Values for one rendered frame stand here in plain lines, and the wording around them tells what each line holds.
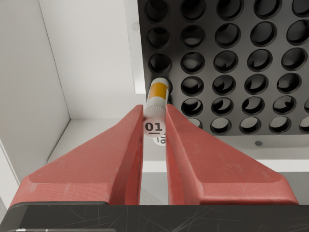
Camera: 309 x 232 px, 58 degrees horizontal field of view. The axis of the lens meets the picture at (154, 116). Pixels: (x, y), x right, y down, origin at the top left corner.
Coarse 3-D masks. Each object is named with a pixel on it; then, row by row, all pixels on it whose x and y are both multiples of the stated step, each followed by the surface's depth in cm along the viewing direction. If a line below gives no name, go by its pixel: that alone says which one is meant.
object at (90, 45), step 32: (64, 0) 20; (96, 0) 20; (64, 32) 21; (96, 32) 21; (64, 64) 23; (96, 64) 23; (128, 64) 22; (64, 96) 24; (96, 96) 24; (128, 96) 24; (96, 128) 24; (160, 160) 20; (288, 160) 19
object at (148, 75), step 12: (144, 0) 14; (168, 0) 14; (144, 12) 14; (168, 12) 14; (144, 24) 14; (156, 24) 14; (168, 24) 14; (144, 36) 15; (144, 48) 15; (156, 48) 15; (168, 48) 15; (144, 60) 15; (144, 72) 16; (156, 72) 16; (168, 72) 16; (168, 96) 17
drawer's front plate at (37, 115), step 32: (0, 0) 16; (32, 0) 19; (0, 32) 16; (32, 32) 19; (0, 64) 16; (32, 64) 19; (0, 96) 16; (32, 96) 19; (0, 128) 16; (32, 128) 19; (64, 128) 24; (0, 160) 16; (32, 160) 19; (0, 192) 18
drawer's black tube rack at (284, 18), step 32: (160, 0) 17; (192, 0) 17; (224, 0) 17; (256, 0) 14; (288, 0) 13; (160, 32) 18; (192, 32) 17; (224, 32) 17; (256, 32) 17; (288, 32) 17; (160, 64) 19; (192, 64) 19; (224, 64) 19; (256, 64) 18; (288, 64) 18; (192, 96) 16; (224, 96) 16; (256, 96) 16; (288, 96) 19; (224, 128) 18; (256, 128) 18; (288, 128) 17
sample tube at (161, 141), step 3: (162, 135) 17; (165, 135) 17; (153, 138) 17; (156, 138) 17; (159, 138) 17; (162, 138) 17; (165, 138) 17; (156, 141) 17; (159, 141) 17; (162, 141) 17; (165, 141) 17; (159, 144) 17; (162, 144) 17; (165, 144) 17
